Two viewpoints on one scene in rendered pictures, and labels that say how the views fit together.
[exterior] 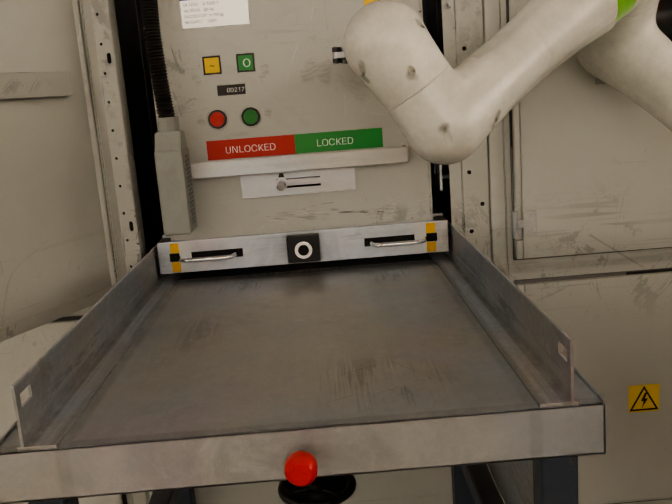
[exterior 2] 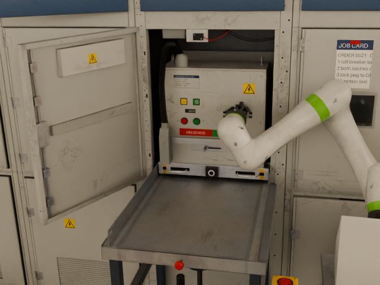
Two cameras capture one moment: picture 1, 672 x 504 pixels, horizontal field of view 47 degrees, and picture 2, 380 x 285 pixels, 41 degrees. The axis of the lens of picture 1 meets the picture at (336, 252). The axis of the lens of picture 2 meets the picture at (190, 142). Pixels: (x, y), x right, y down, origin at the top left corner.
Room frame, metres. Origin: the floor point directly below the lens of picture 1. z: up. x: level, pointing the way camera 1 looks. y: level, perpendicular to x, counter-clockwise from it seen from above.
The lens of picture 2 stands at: (-0.85, -0.36, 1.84)
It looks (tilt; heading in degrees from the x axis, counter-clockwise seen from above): 19 degrees down; 13
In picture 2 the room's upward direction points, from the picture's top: 1 degrees counter-clockwise
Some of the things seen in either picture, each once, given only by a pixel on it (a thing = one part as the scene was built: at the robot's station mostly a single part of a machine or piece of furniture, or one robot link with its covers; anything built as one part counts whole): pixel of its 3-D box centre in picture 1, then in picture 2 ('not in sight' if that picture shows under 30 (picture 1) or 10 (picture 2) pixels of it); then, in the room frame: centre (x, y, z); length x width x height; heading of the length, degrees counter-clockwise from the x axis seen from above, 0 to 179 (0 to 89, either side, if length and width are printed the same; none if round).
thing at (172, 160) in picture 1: (175, 182); (165, 144); (1.34, 0.27, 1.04); 0.08 x 0.05 x 0.17; 1
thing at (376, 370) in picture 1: (305, 344); (198, 217); (1.06, 0.05, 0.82); 0.68 x 0.62 x 0.06; 1
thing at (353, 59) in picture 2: not in sight; (353, 64); (1.39, -0.55, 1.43); 0.15 x 0.01 x 0.21; 91
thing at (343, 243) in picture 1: (303, 244); (212, 169); (1.43, 0.06, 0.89); 0.54 x 0.05 x 0.06; 91
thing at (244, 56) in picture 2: not in sight; (229, 68); (2.01, 0.07, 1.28); 0.58 x 0.02 x 0.19; 91
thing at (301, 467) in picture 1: (301, 464); (179, 264); (0.70, 0.05, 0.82); 0.04 x 0.03 x 0.03; 1
